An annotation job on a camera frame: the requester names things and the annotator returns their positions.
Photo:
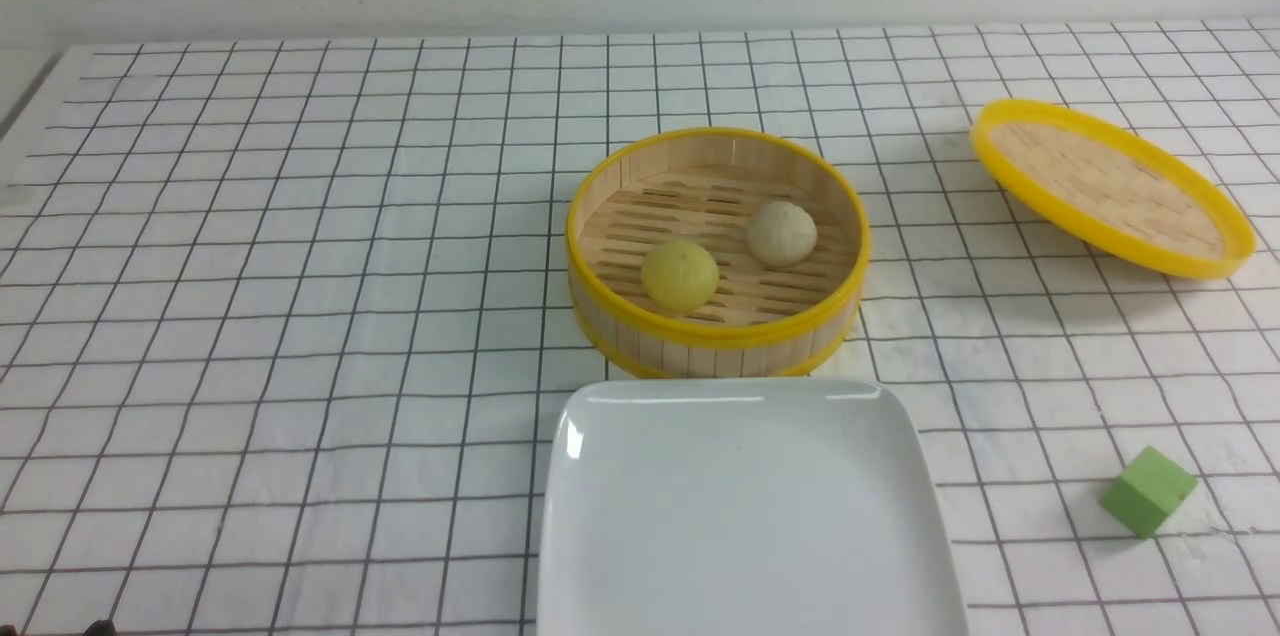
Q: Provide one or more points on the white square plate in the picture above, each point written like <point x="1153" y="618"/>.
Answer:
<point x="743" y="506"/>

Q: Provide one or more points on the white checkered tablecloth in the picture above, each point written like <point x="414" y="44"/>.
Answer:
<point x="286" y="327"/>

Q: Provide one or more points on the bamboo steamer basket yellow rim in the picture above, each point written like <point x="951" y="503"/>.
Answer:
<point x="703" y="185"/>

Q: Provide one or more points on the yellow steamed bun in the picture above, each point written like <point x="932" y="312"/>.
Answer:
<point x="680" y="276"/>

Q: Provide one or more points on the white steamed bun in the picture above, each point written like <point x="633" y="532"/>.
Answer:
<point x="781" y="234"/>

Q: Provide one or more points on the green foam cube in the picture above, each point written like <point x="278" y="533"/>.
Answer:
<point x="1147" y="492"/>

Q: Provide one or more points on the bamboo steamer lid yellow rim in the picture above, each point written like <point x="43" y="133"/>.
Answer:
<point x="1112" y="189"/>

